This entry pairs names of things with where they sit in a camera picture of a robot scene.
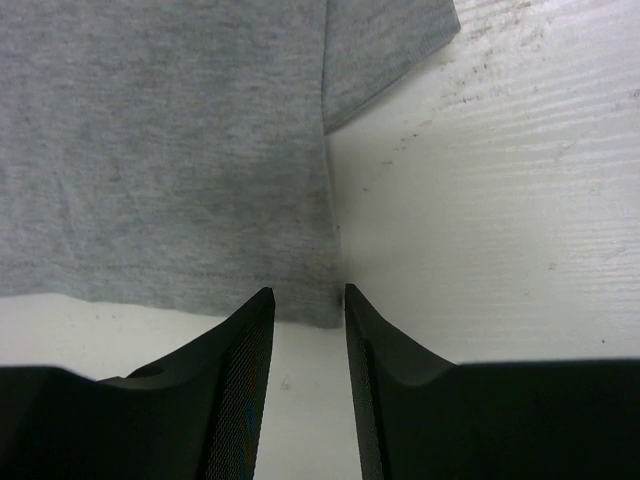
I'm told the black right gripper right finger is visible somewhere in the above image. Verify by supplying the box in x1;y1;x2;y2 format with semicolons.
344;284;639;479

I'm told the grey tank top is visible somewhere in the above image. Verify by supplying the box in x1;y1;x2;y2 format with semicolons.
1;1;460;328

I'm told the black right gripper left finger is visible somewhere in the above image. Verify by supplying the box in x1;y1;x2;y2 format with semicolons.
1;288;275;479

